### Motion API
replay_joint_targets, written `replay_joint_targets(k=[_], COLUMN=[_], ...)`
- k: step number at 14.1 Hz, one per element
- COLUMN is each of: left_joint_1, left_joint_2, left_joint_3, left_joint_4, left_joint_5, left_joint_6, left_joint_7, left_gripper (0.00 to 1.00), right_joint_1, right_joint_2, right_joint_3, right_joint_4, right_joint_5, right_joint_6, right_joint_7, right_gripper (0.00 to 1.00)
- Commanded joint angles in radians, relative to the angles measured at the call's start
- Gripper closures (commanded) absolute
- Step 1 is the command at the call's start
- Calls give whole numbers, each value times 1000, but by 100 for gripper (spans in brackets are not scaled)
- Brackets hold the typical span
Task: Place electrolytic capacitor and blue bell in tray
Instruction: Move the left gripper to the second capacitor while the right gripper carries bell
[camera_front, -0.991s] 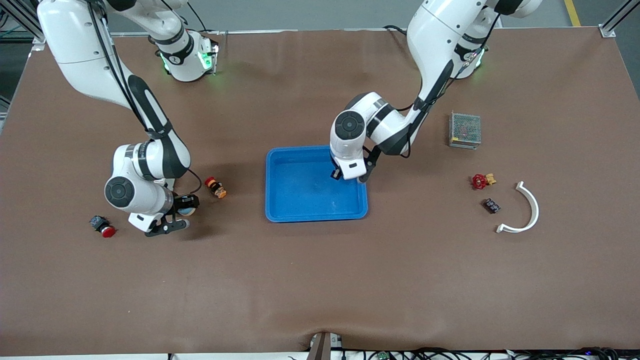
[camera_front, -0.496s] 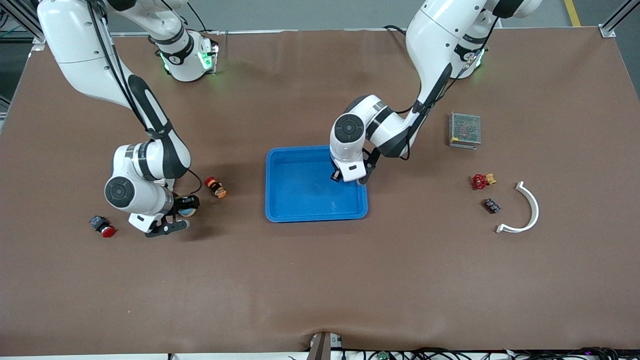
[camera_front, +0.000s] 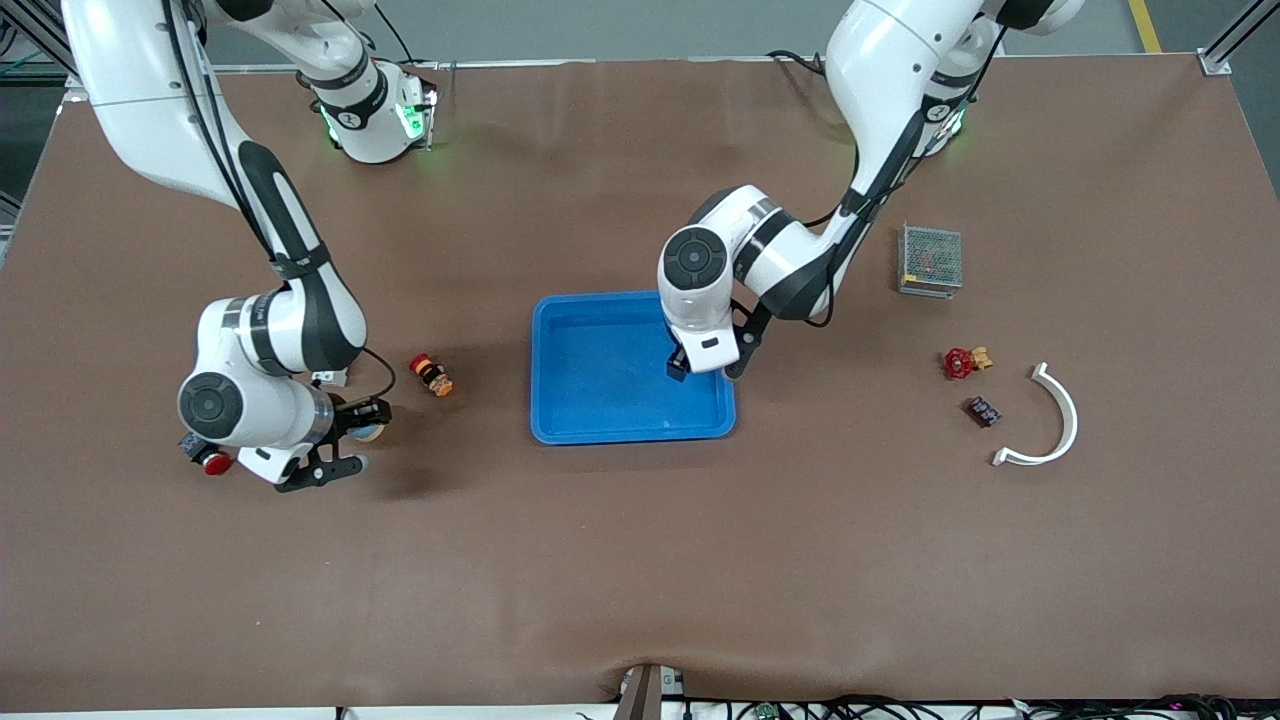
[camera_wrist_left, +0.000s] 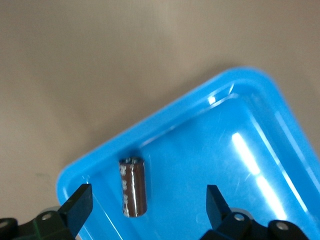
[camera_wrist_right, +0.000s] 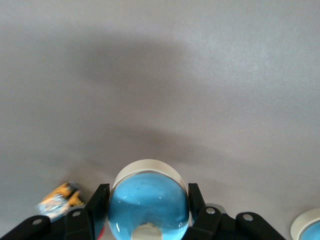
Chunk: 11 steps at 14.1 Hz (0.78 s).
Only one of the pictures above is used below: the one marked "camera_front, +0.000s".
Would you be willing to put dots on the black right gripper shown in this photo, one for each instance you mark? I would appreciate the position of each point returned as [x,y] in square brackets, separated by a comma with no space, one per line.
[352,415]

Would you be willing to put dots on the light blue service bell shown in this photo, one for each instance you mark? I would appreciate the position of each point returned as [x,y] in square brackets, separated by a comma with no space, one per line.
[372,433]

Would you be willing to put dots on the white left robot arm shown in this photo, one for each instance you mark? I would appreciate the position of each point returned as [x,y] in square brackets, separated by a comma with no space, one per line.
[890,70]

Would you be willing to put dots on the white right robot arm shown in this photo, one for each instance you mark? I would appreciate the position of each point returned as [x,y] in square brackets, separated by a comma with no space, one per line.
[130,90]

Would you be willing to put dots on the blue plastic tray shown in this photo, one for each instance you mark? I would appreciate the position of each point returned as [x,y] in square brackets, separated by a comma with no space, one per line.
[600,400]

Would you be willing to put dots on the white circuit breaker red switches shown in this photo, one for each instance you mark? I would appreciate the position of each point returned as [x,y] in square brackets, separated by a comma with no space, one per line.
[330,379]

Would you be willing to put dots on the red mushroom push button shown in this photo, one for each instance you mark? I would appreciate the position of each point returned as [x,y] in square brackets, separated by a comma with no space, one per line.
[216,463]

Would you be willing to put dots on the brown table mat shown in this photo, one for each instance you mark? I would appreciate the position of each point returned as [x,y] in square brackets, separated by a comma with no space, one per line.
[640,550]

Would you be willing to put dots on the metal mesh power supply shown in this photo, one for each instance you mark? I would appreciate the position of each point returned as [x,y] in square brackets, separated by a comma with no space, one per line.
[930,260]

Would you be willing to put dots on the orange emergency stop switch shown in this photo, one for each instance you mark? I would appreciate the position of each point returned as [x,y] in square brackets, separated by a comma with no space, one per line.
[432,376]

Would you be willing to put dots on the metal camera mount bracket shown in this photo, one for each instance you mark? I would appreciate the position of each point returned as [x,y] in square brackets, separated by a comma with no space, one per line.
[645,695]

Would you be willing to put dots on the white curved plastic bracket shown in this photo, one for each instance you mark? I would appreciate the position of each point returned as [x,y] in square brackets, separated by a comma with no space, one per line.
[1072,420]

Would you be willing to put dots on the aluminium frame post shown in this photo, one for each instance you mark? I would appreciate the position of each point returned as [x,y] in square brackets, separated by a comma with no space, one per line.
[1215,62]
[25,35]

